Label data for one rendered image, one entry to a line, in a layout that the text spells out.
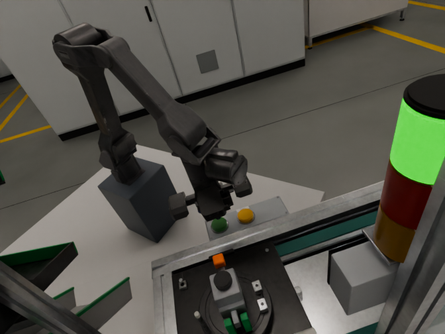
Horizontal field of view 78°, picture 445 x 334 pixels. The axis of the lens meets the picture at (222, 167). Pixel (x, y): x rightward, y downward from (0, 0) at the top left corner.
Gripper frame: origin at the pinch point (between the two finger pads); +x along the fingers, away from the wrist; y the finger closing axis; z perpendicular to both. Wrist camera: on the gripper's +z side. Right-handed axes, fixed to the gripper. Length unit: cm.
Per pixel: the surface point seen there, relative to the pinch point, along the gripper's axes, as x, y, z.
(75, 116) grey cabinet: 73, -130, -282
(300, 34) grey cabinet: 62, 152, -276
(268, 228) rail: 7.4, 10.6, 4.9
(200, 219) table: 16.9, -6.2, -13.8
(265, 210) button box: 7.2, 12.0, -0.4
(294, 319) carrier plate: 6.4, 7.6, 25.9
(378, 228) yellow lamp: -25.1, 14.8, 32.5
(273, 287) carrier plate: 6.3, 6.2, 19.4
